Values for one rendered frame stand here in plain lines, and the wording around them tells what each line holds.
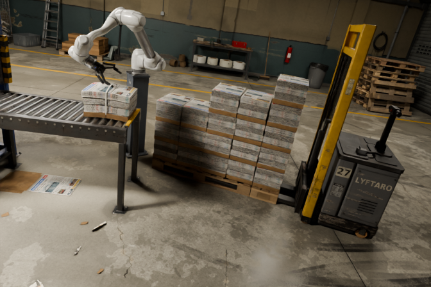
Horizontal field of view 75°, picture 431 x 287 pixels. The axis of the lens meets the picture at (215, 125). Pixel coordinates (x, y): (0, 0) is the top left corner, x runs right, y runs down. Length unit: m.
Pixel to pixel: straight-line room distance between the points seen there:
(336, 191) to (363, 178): 0.26
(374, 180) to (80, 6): 9.19
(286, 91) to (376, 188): 1.16
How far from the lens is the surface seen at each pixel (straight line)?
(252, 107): 2.75
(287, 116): 2.73
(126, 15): 2.77
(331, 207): 2.97
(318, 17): 10.04
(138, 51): 3.25
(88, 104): 2.55
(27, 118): 2.62
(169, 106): 3.00
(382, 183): 2.89
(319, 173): 2.74
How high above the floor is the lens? 1.76
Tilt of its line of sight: 21 degrees down
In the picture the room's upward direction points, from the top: 9 degrees clockwise
